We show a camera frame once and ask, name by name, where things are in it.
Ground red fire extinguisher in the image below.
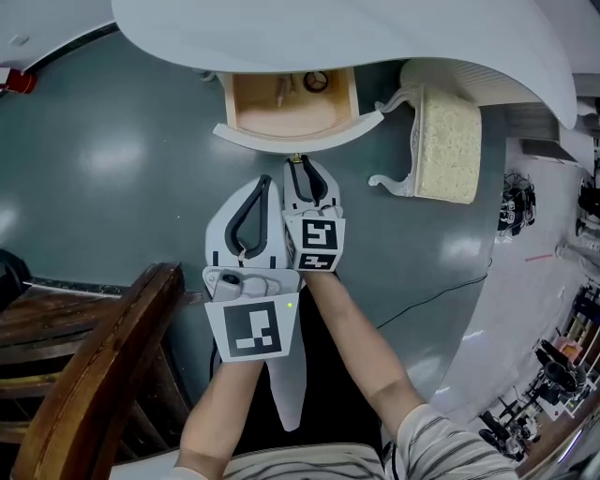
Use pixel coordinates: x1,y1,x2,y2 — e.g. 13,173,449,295
0,67,38,97

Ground person's right forearm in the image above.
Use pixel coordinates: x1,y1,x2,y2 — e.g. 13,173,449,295
303,270,428,443

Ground black equipment bundle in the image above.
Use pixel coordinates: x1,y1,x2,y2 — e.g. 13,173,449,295
497,172,538,236

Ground black ring-shaped item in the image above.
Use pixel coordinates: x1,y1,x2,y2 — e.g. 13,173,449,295
302,69,331,96

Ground white cushioned stool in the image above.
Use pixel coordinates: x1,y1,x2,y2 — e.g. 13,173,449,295
367,83,484,205

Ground white curved desk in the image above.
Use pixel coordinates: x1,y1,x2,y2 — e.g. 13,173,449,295
111,0,577,142

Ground person's black trousers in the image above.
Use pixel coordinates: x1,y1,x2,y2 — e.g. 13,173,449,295
233,280,391,457

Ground person's left forearm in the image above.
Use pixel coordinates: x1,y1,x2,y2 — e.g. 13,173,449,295
173,359,265,470

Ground wooden drawer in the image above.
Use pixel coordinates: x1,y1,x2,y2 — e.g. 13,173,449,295
213,67,384,166

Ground black floor cable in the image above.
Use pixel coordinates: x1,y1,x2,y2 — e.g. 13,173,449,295
377,256,493,330

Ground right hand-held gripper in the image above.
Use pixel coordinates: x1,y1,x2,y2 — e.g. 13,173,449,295
281,156,348,273

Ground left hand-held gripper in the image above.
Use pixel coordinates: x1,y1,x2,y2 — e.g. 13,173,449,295
202,173,302,364

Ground small beige hair clip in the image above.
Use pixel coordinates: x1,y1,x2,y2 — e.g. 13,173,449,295
275,73,297,107

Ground person's striped shirt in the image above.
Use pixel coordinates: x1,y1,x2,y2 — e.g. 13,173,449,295
175,403,519,480

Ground cluttered equipment racks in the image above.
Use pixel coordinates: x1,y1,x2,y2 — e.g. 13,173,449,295
477,280,600,473

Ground black object by wooden furniture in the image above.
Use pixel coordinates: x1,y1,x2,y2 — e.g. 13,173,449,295
0,247,32,311

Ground dark brown wooden furniture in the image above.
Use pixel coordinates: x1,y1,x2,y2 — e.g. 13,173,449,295
0,261,194,480

